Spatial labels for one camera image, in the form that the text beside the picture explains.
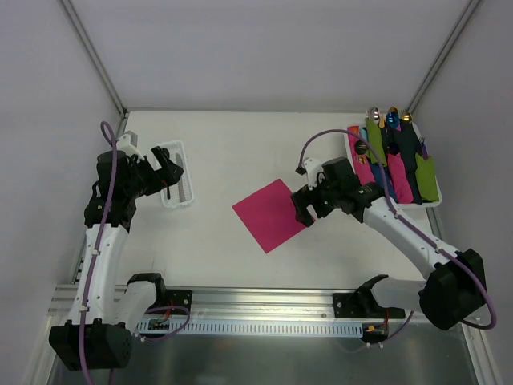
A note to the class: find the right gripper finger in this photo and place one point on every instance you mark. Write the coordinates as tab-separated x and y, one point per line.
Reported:
304	198
303	216

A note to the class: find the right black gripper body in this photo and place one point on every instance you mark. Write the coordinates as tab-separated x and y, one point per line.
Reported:
311	199

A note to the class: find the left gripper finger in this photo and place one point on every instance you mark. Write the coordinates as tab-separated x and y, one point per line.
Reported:
170	173
161	155

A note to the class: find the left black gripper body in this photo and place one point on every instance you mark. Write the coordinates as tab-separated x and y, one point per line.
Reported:
156	172

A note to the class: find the magenta paper napkin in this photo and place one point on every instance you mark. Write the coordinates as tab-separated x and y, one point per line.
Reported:
269	215

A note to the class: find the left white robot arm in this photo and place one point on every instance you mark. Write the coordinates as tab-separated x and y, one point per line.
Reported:
97	334

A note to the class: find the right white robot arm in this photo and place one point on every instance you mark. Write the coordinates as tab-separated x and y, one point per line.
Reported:
453	284

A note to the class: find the magenta napkin roll left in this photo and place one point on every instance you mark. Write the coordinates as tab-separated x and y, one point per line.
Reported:
361	164

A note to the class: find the magenta napkin roll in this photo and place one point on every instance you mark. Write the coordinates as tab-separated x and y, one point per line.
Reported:
399	180
361	164

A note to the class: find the blue napkin roll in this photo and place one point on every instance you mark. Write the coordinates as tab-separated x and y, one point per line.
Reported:
383	180

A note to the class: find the black spoon in roll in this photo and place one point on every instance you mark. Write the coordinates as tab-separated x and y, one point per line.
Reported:
361	148

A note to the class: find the magenta napkin roll middle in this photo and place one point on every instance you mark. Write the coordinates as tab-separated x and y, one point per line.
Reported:
399	180

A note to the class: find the silver spoon in roll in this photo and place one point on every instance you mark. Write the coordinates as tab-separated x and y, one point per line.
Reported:
373	114

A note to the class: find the black napkin roll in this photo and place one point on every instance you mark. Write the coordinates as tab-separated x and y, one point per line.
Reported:
407	142

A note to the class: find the blue spoon in roll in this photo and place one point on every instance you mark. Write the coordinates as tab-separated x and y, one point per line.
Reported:
392	118

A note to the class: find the green napkin roll right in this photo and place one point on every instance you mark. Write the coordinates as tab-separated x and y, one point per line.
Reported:
426	178

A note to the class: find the gold spoon in roll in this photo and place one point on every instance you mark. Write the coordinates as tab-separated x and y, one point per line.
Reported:
406	117

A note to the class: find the white perforated cutlery basket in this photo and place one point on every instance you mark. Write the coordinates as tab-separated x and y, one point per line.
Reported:
176	146

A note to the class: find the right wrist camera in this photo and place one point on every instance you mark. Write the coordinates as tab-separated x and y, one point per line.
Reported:
312	170

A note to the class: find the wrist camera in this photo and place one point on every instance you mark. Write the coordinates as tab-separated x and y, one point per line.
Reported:
127	143
312	170

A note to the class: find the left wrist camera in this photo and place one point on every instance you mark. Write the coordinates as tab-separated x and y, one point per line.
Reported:
127	143

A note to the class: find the right black mount plate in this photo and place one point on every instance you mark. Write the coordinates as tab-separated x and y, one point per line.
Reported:
348	305

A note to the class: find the black mount plate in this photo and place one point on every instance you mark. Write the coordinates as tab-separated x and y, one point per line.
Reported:
176	298
348	305

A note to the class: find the left black mount plate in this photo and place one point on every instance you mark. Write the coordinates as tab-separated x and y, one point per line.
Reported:
176	298

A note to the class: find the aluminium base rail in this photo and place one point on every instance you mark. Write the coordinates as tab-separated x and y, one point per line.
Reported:
207	303

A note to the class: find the white slotted cable duct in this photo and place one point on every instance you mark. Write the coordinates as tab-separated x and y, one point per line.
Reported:
273	328

